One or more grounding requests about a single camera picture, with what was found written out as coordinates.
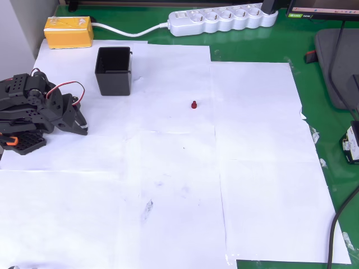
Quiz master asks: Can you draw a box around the red black tab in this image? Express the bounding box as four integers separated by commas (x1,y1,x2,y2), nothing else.
304,49,319,64

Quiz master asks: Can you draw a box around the black adapter plug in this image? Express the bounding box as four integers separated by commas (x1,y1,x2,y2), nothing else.
262,0,278,15

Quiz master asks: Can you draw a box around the laptop with green sticker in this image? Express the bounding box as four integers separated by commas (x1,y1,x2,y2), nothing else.
286,0,359,21

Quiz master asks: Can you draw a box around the thick black cable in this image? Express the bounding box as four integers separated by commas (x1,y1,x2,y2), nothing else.
326,184,359,269

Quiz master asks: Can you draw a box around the white power strip cable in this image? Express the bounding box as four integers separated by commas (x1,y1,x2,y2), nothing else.
91,21,171,38

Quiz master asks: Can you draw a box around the green desk mat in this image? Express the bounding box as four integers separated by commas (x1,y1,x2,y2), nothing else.
54,0,359,269

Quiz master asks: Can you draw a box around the small black white device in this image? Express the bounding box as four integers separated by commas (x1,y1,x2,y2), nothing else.
338,120,359,165

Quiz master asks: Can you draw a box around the grey padded sleeve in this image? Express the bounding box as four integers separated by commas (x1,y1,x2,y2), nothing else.
314,27,359,110

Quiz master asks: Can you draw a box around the white power strip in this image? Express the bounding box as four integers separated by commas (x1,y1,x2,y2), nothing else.
167,3,279,37

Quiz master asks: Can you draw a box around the orange black clamp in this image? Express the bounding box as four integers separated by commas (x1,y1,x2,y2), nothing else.
0,133,19,147

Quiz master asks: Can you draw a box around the white taped paper cover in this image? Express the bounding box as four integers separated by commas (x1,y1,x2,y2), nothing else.
0,38,352,269

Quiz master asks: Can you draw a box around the red white servo cable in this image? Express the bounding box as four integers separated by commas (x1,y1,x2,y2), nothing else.
45,81,86,106

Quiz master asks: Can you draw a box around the black square cup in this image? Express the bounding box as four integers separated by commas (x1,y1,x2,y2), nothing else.
94,47,133,96

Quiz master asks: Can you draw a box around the thin black cable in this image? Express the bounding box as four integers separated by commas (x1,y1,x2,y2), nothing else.
328,20,359,121

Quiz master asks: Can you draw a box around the yellow cardboard box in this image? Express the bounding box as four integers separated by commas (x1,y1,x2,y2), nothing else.
44,16,95,50

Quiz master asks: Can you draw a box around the black robot arm with base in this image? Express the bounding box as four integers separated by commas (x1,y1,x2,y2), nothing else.
0,68,54,156

